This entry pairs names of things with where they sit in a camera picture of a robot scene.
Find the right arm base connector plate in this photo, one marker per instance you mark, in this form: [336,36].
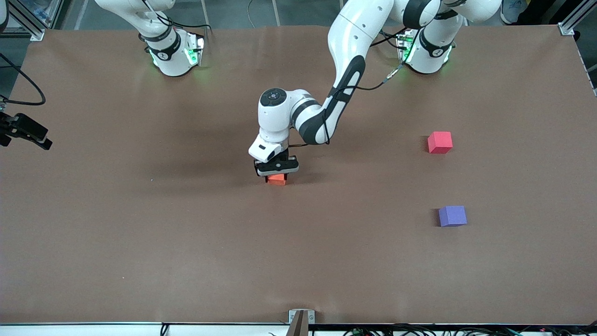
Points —
[193,51]

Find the white furniture leg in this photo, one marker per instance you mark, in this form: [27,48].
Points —
[205,14]
[276,13]

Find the left arm base connector plate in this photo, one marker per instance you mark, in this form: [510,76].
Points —
[405,49]

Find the orange foam block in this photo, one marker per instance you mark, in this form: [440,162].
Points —
[278,181]

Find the aluminium frame post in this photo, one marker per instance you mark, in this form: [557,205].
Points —
[35,33]
[566,29]

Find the grey metal bracket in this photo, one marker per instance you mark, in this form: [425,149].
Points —
[311,317]

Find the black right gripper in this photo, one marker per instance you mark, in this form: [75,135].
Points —
[10,125]

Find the purple foam block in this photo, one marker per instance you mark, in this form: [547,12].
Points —
[452,216]

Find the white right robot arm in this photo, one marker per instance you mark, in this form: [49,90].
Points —
[172,60]

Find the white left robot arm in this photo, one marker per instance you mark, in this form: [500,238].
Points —
[354,42]

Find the grey shoe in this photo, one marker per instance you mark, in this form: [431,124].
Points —
[513,11]

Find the red foam block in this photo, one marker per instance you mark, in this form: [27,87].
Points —
[440,142]

